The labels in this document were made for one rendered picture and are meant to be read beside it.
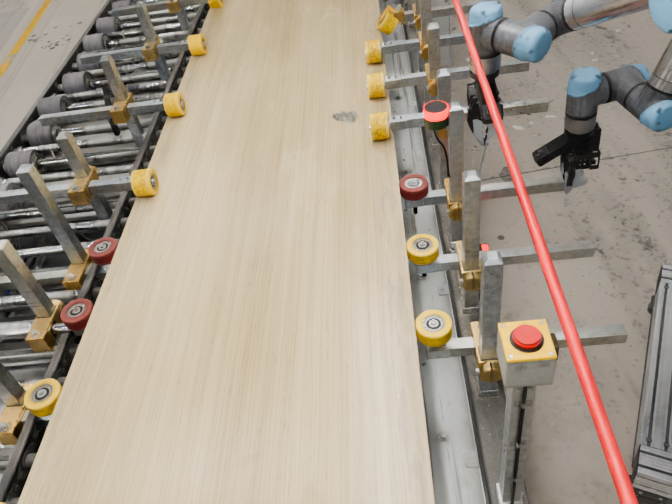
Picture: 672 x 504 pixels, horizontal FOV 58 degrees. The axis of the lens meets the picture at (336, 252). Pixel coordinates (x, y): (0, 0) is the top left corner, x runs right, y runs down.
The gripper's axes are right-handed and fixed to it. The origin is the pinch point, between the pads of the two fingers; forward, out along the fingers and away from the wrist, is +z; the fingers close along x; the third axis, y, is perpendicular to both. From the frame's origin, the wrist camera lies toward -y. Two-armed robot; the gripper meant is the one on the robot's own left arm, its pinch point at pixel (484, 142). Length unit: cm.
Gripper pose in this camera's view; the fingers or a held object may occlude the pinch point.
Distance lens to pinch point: 166.9
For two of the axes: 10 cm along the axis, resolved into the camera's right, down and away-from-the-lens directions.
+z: 1.5, 7.2, 6.8
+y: 0.1, -6.9, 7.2
